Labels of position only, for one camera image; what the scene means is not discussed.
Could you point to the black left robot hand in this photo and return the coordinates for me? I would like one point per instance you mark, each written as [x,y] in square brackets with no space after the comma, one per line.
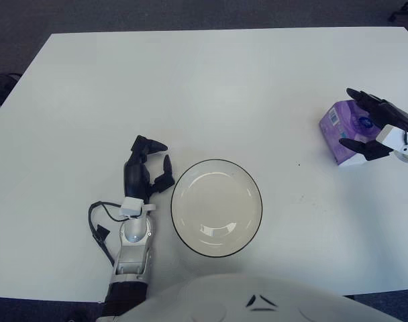
[133,181]

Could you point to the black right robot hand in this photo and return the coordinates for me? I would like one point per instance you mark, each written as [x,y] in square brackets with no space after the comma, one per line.
[388,110]

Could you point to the purple tissue paper pack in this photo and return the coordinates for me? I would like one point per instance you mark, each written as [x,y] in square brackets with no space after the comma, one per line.
[341,127]

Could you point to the white plate with black rim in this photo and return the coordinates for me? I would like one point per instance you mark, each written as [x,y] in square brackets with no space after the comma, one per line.
[217,208]

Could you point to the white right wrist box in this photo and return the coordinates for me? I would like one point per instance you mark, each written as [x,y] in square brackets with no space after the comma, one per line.
[390,135]

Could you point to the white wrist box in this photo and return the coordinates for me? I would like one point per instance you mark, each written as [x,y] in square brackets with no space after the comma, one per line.
[390,135]
[131,206]

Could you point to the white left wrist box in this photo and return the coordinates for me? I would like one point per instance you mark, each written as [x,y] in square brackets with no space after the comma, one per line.
[131,206]

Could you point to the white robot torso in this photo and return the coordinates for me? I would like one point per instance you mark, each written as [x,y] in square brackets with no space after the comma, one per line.
[224,298]

